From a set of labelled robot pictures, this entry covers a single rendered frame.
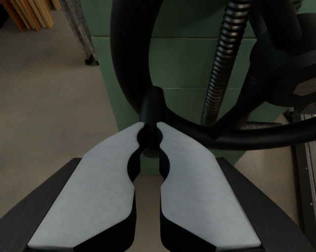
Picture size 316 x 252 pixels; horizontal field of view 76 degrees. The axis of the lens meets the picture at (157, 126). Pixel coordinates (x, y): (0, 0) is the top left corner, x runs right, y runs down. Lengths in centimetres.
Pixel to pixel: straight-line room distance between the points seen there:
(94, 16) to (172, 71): 17
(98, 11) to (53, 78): 111
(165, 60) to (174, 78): 5
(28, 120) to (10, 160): 23
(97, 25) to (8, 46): 149
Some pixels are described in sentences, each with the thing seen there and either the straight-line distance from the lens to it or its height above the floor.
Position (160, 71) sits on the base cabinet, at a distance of 41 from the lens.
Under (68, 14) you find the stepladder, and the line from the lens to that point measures 130.
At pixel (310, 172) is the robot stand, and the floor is 15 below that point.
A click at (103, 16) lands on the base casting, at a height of 75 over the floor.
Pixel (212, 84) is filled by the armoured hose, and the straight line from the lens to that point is 28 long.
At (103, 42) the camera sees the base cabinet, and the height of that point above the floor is 70.
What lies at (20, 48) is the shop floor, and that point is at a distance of 177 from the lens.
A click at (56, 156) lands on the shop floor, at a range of 111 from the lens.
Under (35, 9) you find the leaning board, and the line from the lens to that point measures 184.
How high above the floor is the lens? 92
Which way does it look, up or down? 58 degrees down
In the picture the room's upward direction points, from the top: 1 degrees clockwise
